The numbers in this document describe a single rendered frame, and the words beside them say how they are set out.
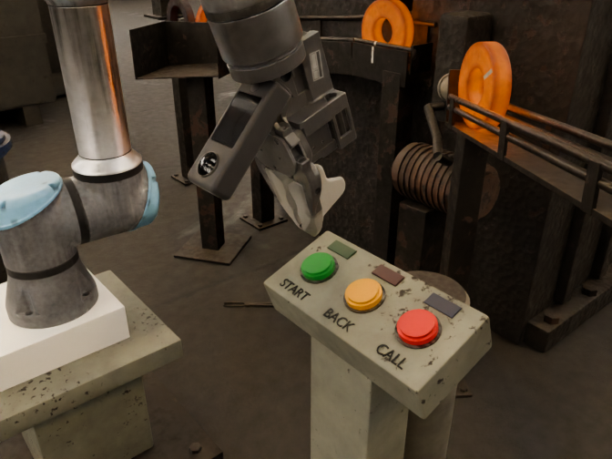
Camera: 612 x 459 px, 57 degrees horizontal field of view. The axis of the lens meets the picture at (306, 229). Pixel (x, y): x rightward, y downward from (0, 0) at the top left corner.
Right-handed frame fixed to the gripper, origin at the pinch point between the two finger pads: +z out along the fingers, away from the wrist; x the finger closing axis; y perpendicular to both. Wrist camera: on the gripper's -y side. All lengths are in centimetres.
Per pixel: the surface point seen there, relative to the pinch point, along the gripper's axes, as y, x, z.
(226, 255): 23, 100, 78
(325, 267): 0.0, -1.3, 5.3
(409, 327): -0.9, -14.6, 5.3
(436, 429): 4.0, -9.1, 37.5
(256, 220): 45, 115, 86
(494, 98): 49, 11, 13
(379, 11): 75, 62, 14
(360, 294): -0.6, -7.6, 5.3
